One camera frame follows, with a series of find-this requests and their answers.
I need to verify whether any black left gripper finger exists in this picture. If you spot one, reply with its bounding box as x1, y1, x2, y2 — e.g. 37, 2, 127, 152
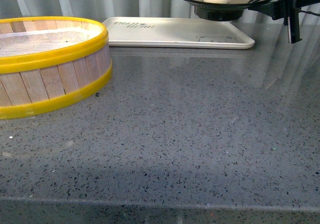
249, 1, 284, 20

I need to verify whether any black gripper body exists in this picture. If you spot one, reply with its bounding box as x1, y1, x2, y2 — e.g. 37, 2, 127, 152
284, 0, 320, 44

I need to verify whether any white bear-print tray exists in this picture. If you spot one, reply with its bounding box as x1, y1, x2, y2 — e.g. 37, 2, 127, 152
103, 17, 255, 50

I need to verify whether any white steamer liner cloth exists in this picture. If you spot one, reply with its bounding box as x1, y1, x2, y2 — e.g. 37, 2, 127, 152
0, 28, 97, 57

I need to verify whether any yellow-rimmed bamboo steamer basket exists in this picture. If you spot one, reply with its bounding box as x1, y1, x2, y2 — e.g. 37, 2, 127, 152
0, 17, 112, 119

